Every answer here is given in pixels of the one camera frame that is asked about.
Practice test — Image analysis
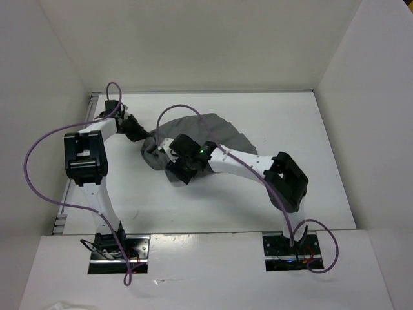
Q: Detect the grey pleated skirt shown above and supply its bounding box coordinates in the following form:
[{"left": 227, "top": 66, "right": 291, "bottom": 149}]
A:
[{"left": 141, "top": 113, "right": 257, "bottom": 171}]

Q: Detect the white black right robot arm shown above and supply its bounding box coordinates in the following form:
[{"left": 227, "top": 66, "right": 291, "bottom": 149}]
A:
[{"left": 157, "top": 134, "right": 308, "bottom": 254}]

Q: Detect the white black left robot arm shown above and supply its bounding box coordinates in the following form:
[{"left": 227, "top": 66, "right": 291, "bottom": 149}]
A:
[{"left": 64, "top": 100, "right": 150, "bottom": 258}]

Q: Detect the white cloth at bottom edge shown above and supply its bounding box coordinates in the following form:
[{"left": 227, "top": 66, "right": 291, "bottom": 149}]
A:
[{"left": 45, "top": 302, "right": 95, "bottom": 310}]

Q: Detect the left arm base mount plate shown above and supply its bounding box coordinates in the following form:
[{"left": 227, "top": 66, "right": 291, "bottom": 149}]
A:
[{"left": 81, "top": 235, "right": 150, "bottom": 274}]

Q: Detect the aluminium table edge rail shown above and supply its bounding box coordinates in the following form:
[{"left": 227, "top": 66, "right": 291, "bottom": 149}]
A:
[{"left": 51, "top": 92, "right": 99, "bottom": 235}]

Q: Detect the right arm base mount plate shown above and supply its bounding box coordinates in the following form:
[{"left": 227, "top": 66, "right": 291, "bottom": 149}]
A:
[{"left": 262, "top": 233, "right": 324, "bottom": 271}]

